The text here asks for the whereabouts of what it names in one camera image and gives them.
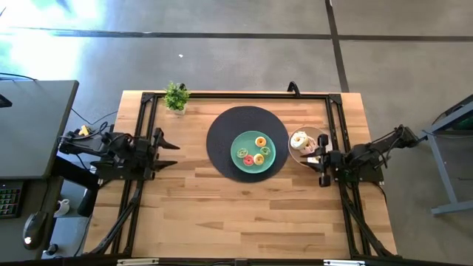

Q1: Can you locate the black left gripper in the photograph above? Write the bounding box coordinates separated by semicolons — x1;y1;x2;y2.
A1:
140;127;181;181

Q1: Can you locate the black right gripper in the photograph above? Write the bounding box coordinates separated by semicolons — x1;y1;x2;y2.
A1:
299;133;343;188

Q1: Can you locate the large pink glazed donut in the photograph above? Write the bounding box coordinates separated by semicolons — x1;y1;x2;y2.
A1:
299;135;317;155

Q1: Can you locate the large white glazed donut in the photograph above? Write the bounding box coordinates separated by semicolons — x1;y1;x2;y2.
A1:
290;131;310;151

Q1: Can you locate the beige round plate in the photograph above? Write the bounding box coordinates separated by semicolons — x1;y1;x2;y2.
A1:
287;126;330;168

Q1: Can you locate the small green potted plant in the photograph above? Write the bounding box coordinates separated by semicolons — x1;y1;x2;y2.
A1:
163;81;191;115

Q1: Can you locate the teal round plate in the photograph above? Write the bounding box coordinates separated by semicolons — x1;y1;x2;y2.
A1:
230;130;277;174

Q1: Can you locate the black round placemat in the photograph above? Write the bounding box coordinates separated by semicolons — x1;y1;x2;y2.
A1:
205;106;290;183

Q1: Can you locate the black desk leg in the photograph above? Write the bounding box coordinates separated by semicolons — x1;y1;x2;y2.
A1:
51;157;101;218

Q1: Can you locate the small white plastic object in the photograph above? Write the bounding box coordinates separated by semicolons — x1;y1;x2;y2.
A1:
54;199;70;218

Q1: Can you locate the grey desk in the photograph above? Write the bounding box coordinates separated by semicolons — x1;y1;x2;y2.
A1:
0;80;80;180

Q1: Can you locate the small black caster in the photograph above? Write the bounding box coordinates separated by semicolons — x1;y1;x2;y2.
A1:
44;242;60;259

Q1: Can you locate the black computer mouse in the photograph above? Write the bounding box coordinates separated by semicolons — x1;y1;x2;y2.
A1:
22;211;48;250

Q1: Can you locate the backlit black keyboard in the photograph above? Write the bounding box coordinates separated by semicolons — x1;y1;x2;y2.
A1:
0;180;24;219

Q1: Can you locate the dark keyboard shelf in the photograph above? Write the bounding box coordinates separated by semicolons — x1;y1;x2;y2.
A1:
0;176;64;262

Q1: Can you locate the black floor cable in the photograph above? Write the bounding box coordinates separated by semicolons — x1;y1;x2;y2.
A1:
69;108;119;126

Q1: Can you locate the black aluminium table frame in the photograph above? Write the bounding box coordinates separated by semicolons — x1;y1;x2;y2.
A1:
88;90;398;259

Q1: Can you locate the silver metal bracket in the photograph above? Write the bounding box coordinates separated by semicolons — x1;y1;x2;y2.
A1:
116;258;160;266
323;259;367;266

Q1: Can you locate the grey metal table frame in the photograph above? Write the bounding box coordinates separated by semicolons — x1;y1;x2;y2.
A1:
421;94;473;216

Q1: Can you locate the thin black cable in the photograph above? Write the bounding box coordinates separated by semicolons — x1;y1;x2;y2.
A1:
0;72;38;81

